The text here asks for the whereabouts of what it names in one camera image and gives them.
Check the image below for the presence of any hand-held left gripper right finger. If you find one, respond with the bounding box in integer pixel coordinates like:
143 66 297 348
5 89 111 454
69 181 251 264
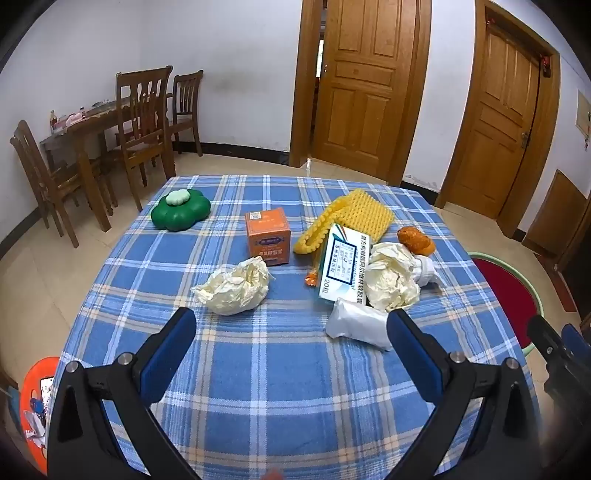
387 308 541 480

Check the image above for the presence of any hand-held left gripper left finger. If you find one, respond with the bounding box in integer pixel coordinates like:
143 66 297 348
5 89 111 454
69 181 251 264
47 307 204 480

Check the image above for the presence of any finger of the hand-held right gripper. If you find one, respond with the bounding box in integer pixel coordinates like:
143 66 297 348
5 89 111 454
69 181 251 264
560 323 591 368
527 315 591 398

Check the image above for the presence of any red basin with green rim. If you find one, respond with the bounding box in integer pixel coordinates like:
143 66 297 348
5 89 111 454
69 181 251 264
467 251 546 356

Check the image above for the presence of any white plastic-wrapped pack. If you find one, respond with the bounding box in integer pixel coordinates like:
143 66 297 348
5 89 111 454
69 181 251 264
325 298 394 352

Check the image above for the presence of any cream paper ball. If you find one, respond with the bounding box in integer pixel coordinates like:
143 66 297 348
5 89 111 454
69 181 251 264
191 256 276 316
367 241 422 311

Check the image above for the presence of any orange-brown bread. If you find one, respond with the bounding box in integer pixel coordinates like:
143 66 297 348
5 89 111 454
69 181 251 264
397 226 436 256

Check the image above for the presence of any white medicine box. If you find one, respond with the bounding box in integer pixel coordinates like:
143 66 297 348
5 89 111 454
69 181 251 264
318 223 372 306

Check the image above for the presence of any yellow foam net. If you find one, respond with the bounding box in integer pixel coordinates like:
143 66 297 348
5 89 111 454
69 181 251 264
293 188 395 256

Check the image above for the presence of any blue plaid tablecloth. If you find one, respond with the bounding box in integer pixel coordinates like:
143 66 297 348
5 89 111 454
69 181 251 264
48 174 543 480

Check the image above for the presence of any low wooden cabinet door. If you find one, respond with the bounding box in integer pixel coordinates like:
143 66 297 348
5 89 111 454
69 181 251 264
522 168 591 259

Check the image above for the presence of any green flower-shaped container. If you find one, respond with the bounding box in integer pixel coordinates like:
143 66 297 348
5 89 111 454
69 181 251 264
151 188 212 232

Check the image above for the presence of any orange plastic bin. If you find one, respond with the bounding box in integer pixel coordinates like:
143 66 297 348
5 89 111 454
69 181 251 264
19 355 61 476

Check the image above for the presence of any orange cardboard box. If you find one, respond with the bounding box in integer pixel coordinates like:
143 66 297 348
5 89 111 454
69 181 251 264
245 207 293 267

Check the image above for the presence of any wooden dining chair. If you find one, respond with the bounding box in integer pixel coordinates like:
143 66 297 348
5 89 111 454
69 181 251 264
99 67 176 213
168 70 205 158
10 120 81 250

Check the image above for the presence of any wooden door with latch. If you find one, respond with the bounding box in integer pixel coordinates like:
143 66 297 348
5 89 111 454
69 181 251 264
435 0 561 240

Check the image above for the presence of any dark wooden dining table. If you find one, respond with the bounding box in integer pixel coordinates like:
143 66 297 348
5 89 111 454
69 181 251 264
39 99 174 234

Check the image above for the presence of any wooden panel door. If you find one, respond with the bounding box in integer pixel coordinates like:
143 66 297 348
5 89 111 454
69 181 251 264
290 0 432 188

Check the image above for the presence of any tan wall box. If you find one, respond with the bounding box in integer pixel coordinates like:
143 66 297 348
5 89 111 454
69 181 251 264
576 90 591 137

